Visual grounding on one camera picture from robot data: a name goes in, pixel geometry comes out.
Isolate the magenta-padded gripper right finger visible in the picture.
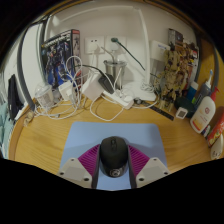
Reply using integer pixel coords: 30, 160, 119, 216
127, 143, 171, 190

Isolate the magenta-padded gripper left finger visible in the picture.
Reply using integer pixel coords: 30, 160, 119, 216
58, 143, 101, 190

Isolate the black computer mouse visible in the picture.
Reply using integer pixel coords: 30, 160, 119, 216
99, 135, 130, 179

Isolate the light blue mouse pad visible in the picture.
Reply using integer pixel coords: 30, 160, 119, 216
59, 121, 168, 192

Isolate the black ruler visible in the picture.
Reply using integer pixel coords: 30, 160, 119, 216
139, 100, 176, 122

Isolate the small white square clock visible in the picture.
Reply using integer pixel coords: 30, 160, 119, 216
175, 107, 190, 121

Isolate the white mug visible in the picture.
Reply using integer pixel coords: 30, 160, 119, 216
209, 133, 224, 161

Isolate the white lotion bottle red pump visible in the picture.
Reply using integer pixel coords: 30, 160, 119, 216
189, 87, 220, 135

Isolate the dark green round container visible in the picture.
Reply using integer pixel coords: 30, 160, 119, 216
174, 96, 196, 118

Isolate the white power strip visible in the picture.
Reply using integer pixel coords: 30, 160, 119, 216
101, 89, 135, 111

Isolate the white desk lamp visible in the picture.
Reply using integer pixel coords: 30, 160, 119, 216
56, 5, 158, 103

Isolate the small white charger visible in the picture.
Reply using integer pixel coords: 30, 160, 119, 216
58, 81, 75, 101

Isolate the teal cloth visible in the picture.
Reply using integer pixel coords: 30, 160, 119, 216
0, 103, 15, 158

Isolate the large white charger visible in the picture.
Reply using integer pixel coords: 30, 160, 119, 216
81, 73, 103, 101

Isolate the small blue bottle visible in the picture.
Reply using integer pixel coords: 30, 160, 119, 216
185, 81, 200, 103

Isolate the black power adapter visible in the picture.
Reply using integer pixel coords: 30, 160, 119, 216
98, 73, 116, 95

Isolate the blue squeeze bottle white nozzle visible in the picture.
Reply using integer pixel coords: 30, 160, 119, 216
194, 69, 215, 108

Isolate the black hanging bag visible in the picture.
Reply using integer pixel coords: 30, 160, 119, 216
7, 73, 23, 121

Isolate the steel cup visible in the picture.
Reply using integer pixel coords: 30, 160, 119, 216
103, 59, 128, 90

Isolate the robot model kit box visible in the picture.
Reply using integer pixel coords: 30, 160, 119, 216
40, 28, 82, 91

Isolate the comic print poster box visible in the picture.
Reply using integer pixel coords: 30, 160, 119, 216
168, 28, 200, 101

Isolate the white cable tangle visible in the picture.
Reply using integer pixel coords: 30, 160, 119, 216
32, 55, 158, 123

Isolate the wooden shelf unit dark frame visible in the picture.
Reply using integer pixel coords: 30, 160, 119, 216
15, 0, 222, 112

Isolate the dark cable green plug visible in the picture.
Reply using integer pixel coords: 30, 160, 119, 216
110, 37, 148, 73

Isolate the white wall outlet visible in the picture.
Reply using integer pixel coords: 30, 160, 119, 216
84, 35, 105, 55
105, 35, 127, 55

